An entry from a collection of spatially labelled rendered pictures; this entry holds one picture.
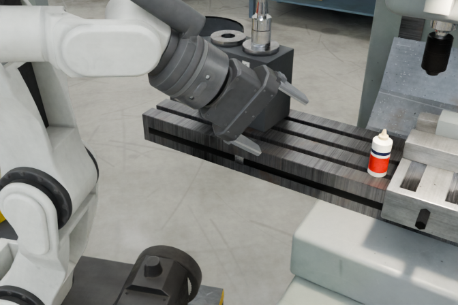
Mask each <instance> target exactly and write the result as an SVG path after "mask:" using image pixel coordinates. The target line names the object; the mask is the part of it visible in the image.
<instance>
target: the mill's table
mask: <svg viewBox="0 0 458 305"><path fill-rule="evenodd" d="M142 121H143V128H144V139H145V140H148V141H150V142H154V143H156V144H160V145H162V146H165V147H168V148H171V149H174V150H177V151H180V152H182V153H186V154H188V155H191V156H194V157H197V158H200V159H204V160H206V161H209V162H211V163H215V164H218V165H221V166H224V167H227V168H230V169H232V170H235V171H238V172H241V173H244V174H247V175H250V176H253V177H255V178H259V179H261V180H265V181H267V182H271V183H273V184H276V185H279V186H281V187H285V188H287V189H291V190H293V191H297V192H299V193H302V194H305V195H308V196H311V197H314V198H317V199H320V200H322V201H325V202H328V203H331V204H335V205H337V206H341V207H342V208H346V209H348V210H352V211H355V212H358V213H361V214H364V215H366V216H370V217H372V218H375V219H378V220H381V221H384V222H386V223H390V224H392V225H396V226H398V227H402V228H404V229H407V230H410V231H413V232H416V233H418V234H422V235H424V236H428V237H430V238H433V239H436V240H439V241H442V242H445V243H448V244H451V245H453V246H457V247H458V243H456V242H453V241H450V240H447V239H444V238H441V237H438V236H435V235H432V234H428V233H426V232H423V231H420V230H417V229H414V228H411V227H408V226H405V225H402V224H399V223H396V222H393V221H390V220H387V219H383V218H382V217H381V212H382V207H383V203H384V196H385V193H386V188H387V186H388V185H389V183H390V181H391V179H392V177H393V175H394V173H395V171H396V169H397V167H398V165H399V163H400V161H401V159H402V155H403V150H404V146H405V142H406V139H403V138H398V137H395V136H392V135H388V137H389V138H390V139H392V141H393V144H392V148H391V154H390V159H389V162H388V169H387V172H386V175H385V176H383V177H375V176H372V175H370V174H369V173H368V171H367V169H368V165H369V158H370V153H371V146H372V142H373V138H374V137H376V136H379V134H380V132H377V131H372V130H369V129H364V128H361V127H357V126H354V125H349V124H346V123H341V122H338V121H334V120H331V119H327V118H323V117H320V116H315V115H312V114H308V113H304V112H300V111H297V110H292V109H290V113H289V115H288V116H287V117H285V118H284V119H282V120H281V121H279V122H278V123H277V124H276V125H274V126H272V127H271V128H270V129H268V130H267V131H265V132H262V131H258V130H257V129H253V128H251V127H247V128H246V129H245V130H244V132H243V133H242V135H244V136H245V137H246V138H248V139H250V140H251V141H252V142H255V143H256V144H257V145H259V147H260V150H261V152H262V153H261V154H260V155H259V156H256V155H254V154H252V153H250V152H247V151H246V150H243V149H242V148H239V147H238V146H235V145H234V144H227V143H225V142H224V141H223V140H222V139H221V138H219V137H217V136H216V135H215V134H214V130H213V126H212V122H211V121H209V120H207V119H205V118H203V117H202V116H201V113H200V109H198V110H193V109H191V108H189V107H187V106H185V105H184V104H182V103H180V102H179V101H177V100H175V99H173V98H171V97H170V99H165V100H163V101H162V102H160V103H158V104H157V105H156V109H155V108H151V109H149V110H147V111H146V112H145V113H143V114H142Z"/></svg>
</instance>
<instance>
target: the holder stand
mask: <svg viewBox="0 0 458 305"><path fill-rule="evenodd" d="M205 40H206V41H208V42H210V43H211V44H213V45H214V46H215V47H217V48H219V49H220V50H221V51H223V52H225V53H226V54H227V55H228V58H229V59H233V58H235V59H237V60H239V61H240V62H242V63H243V64H245V65H246V66H248V67H249V68H251V69H253V68H255V67H258V66H261V65H266V66H267V67H269V68H271V69H272V70H273V71H277V72H279V71H280V72H281V73H282V74H284V75H285V77H286V78H287V82H289V83H290V84H292V68H293V58H294V49H293V48H290V47H287V46H282V45H279V43H278V42H276V41H274V40H272V39H271V45H270V46H269V47H266V48H256V47H253V46H252V45H251V37H248V36H246V34H244V33H242V32H240V31H234V30H223V31H216V32H214V33H212V34H211V36H210V37H208V38H205ZM289 113H290V96H289V95H287V94H285V93H284V92H282V91H281V90H279V89H278V91H277V94H276V96H274V98H272V100H271V101H270V102H269V103H268V104H267V105H266V107H265V108H264V109H263V110H262V111H261V113H259V115H257V117H255V119H254V120H253V121H252V122H251V123H250V124H249V126H248V127H251V128H253V129H257V130H258V131H262V132H265V131H267V130H268V129H270V128H271V127H272V126H274V125H276V124H277V123H278V122H279V121H281V120H282V119H284V118H285V117H287V116H288V115H289Z"/></svg>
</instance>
